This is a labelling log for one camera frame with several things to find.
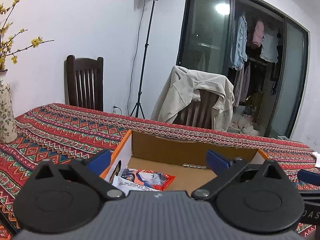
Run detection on white hanging shirt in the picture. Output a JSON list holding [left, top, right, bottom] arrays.
[[260, 25, 279, 63]]

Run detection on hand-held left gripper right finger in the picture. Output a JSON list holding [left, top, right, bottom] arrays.
[[191, 149, 287, 202]]

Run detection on floral ceramic vase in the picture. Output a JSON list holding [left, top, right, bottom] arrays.
[[0, 69, 18, 144]]

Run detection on dark wooden chair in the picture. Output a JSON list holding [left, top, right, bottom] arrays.
[[64, 54, 104, 112]]

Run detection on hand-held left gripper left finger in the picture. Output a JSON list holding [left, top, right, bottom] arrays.
[[32, 149, 125, 202]]

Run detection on pale pink long hanging garment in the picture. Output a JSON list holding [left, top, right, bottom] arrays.
[[242, 64, 251, 103]]

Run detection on beige jacket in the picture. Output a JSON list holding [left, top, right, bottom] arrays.
[[151, 65, 235, 132]]

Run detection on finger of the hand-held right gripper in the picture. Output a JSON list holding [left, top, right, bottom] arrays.
[[299, 190, 320, 202], [297, 169, 320, 188]]

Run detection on brown wooden chair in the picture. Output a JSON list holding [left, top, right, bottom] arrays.
[[175, 90, 218, 129]]

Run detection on wardrobe with hanging clothes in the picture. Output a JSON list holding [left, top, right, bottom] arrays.
[[176, 0, 310, 139]]

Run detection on white plush toy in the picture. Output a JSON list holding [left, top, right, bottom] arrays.
[[241, 124, 260, 136]]

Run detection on light blue hanging shirt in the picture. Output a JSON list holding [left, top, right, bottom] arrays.
[[229, 12, 248, 71]]

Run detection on orange cardboard box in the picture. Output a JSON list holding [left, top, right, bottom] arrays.
[[99, 129, 269, 198]]

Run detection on yellow flower branches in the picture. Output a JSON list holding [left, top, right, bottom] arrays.
[[0, 0, 54, 70]]

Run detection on grey long hanging garment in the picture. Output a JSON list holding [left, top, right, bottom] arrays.
[[234, 66, 245, 103]]

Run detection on red patterned tablecloth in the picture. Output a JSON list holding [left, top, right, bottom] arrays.
[[0, 102, 320, 240]]

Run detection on orange snack packet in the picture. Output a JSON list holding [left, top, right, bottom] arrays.
[[120, 169, 176, 192]]

